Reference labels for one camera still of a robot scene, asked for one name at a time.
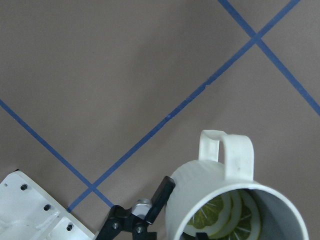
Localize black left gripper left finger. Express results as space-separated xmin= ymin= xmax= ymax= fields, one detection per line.
xmin=146 ymin=176 xmax=176 ymax=225

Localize white ribbed mug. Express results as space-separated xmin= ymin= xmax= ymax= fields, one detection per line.
xmin=165 ymin=130 xmax=309 ymax=240

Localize lemon slices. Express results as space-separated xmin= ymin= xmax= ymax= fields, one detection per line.
xmin=183 ymin=189 xmax=262 ymax=240

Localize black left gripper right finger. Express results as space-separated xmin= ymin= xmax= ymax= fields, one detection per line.
xmin=195 ymin=232 xmax=210 ymax=240

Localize white camera stand pedestal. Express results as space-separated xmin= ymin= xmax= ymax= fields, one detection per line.
xmin=0 ymin=170 xmax=95 ymax=240

